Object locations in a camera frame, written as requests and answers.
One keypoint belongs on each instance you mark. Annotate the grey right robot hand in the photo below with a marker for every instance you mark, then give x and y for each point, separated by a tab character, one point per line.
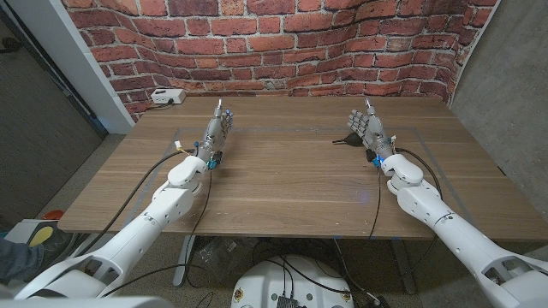
373	130

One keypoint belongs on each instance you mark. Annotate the grey tape rectangle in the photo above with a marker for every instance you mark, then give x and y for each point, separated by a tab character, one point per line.
299	128

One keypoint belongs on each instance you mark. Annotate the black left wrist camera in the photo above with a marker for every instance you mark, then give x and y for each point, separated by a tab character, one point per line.
216	159

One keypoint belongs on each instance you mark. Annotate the white power socket box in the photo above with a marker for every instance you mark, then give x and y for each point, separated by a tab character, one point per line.
167	96

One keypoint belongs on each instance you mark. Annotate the white flat floor board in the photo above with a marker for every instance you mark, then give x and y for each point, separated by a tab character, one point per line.
19	229

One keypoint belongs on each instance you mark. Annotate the grey metal table leg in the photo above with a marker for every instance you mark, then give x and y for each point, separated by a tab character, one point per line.
404	265
183	261

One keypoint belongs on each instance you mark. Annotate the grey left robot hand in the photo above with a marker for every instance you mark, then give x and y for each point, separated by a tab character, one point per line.
214	132

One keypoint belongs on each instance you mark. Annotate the yellow and black foot pedal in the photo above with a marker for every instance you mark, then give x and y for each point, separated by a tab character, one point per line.
41	236

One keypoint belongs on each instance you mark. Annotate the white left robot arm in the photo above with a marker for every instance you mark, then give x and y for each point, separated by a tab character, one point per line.
141	222

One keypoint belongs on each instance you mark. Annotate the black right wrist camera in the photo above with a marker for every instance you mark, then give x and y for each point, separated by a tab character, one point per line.
371	157

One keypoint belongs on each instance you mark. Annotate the person's leg in jeans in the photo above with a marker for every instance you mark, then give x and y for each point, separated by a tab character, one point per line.
17	261

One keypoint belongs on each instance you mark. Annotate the white wall pillar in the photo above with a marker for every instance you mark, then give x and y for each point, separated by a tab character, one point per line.
73	55

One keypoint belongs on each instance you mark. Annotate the black electronics box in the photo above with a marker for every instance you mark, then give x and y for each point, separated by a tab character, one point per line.
287	303

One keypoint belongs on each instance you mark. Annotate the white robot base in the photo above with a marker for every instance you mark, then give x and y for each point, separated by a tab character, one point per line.
261	282

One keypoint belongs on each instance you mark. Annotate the orange round floor object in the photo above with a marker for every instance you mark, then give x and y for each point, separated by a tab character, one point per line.
53	214

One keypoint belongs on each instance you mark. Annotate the black rubber air blower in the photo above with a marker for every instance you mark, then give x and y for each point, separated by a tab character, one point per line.
353	139

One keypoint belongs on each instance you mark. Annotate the red brick print backdrop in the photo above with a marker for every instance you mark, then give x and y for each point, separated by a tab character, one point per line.
274	51

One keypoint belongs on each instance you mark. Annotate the black shoe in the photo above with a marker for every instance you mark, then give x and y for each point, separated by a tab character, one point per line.
62	244

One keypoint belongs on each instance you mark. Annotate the clear plastic bag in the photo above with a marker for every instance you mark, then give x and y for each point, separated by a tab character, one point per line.
222	256

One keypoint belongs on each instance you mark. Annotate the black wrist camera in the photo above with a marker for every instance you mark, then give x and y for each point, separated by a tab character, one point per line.
371	157
216	159

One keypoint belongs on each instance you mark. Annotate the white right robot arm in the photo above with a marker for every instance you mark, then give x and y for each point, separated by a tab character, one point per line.
449	226

